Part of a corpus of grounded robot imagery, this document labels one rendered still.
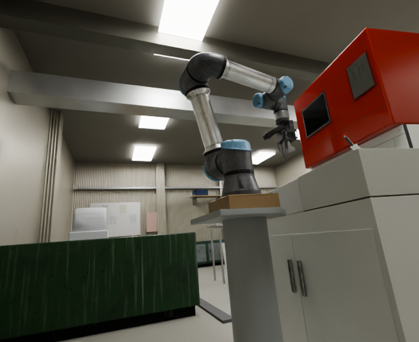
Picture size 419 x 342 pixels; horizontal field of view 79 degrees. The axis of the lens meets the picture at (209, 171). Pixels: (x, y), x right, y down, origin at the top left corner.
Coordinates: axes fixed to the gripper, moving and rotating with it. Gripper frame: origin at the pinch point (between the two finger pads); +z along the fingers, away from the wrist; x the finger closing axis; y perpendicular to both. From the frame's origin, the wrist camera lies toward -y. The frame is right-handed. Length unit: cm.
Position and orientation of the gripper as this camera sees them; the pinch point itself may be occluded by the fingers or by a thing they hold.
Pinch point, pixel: (284, 157)
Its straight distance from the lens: 133.4
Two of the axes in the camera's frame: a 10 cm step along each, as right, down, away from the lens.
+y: 9.8, -0.3, 2.0
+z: 0.8, 9.6, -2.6
